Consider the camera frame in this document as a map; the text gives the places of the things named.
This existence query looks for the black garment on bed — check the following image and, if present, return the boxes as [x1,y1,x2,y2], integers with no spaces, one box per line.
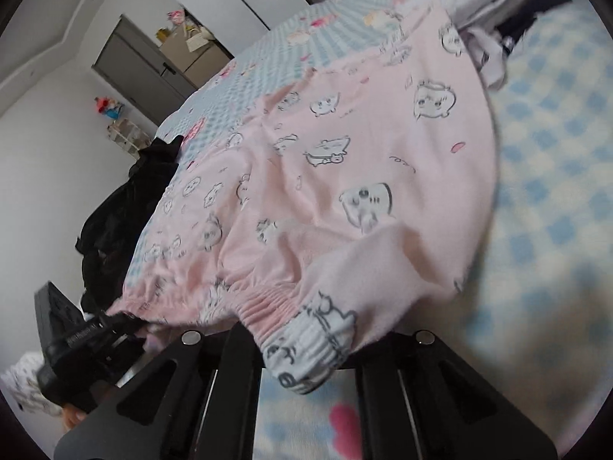
[75,135,184,315]

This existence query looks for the cardboard box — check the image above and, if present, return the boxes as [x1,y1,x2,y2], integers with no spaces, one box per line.
[160,28,231,87]

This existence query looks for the person's left hand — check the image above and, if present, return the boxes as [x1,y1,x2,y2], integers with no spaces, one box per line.
[62,405,87,431]

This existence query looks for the pink cartoon pajama pants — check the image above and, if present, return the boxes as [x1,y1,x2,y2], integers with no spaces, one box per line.
[111,3,497,394]

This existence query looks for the dark grey door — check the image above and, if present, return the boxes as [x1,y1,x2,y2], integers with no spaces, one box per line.
[92,15,197,126]

